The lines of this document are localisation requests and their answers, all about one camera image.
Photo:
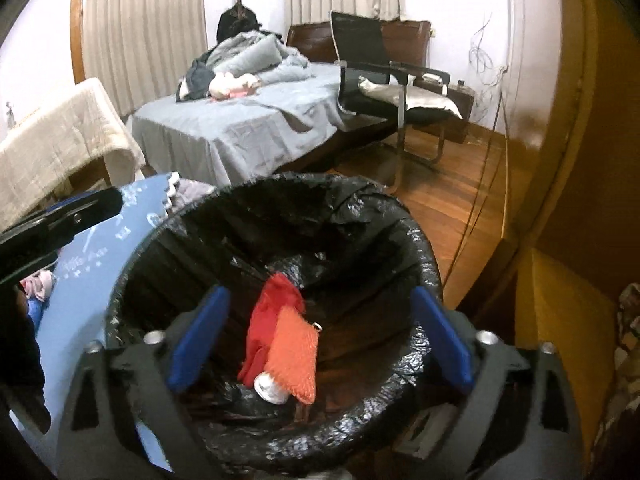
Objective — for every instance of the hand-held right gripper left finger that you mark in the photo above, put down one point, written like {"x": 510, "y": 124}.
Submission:
{"x": 200, "y": 340}

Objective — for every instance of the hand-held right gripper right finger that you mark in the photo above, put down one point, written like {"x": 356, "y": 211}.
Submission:
{"x": 445, "y": 340}

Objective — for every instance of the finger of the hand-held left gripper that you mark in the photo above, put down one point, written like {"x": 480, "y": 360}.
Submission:
{"x": 75, "y": 217}

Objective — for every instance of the pink wrapper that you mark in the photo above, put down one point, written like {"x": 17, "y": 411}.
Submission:
{"x": 41, "y": 285}

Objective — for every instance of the black bagged trash bin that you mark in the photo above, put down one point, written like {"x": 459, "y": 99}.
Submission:
{"x": 350, "y": 220}

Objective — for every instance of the blue printed tablecloth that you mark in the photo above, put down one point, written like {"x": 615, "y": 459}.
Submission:
{"x": 100, "y": 260}

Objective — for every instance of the red cloth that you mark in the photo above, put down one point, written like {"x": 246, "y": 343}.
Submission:
{"x": 267, "y": 310}

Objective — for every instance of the beige blanket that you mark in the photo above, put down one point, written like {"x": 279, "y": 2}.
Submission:
{"x": 55, "y": 145}

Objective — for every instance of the orange mesh sponge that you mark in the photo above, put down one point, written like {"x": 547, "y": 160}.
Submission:
{"x": 295, "y": 350}

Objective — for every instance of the yellow cabinet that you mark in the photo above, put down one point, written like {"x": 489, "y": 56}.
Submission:
{"x": 560, "y": 350}

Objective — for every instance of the grey knitted cloth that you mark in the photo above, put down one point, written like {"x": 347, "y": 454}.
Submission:
{"x": 192, "y": 191}

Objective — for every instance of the patterned cloth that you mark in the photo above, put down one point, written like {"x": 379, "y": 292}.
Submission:
{"x": 625, "y": 360}

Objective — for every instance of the dark clothing pile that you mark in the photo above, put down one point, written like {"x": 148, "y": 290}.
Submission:
{"x": 197, "y": 80}

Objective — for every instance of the bed with grey sheet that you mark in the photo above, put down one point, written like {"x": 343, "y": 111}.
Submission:
{"x": 240, "y": 125}

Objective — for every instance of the pink white plush toy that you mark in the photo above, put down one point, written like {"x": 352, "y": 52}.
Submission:
{"x": 227, "y": 85}

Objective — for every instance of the wide beige curtain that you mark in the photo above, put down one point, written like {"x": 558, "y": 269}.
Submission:
{"x": 145, "y": 25}

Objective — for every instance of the dark wooden nightstand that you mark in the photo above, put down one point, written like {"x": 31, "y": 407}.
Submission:
{"x": 460, "y": 105}

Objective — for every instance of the grey duvet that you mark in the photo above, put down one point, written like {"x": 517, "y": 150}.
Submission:
{"x": 255, "y": 52}

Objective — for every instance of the silver cushion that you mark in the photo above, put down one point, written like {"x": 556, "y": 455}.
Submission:
{"x": 400, "y": 97}

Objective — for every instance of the black jacket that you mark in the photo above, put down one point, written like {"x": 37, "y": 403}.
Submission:
{"x": 237, "y": 25}

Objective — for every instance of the brown wooden headboard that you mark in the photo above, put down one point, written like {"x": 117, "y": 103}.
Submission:
{"x": 405, "y": 42}

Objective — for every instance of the wooden window frame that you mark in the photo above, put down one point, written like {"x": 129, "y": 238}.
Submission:
{"x": 76, "y": 35}

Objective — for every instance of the black metal frame chair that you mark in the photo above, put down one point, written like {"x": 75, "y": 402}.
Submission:
{"x": 355, "y": 35}

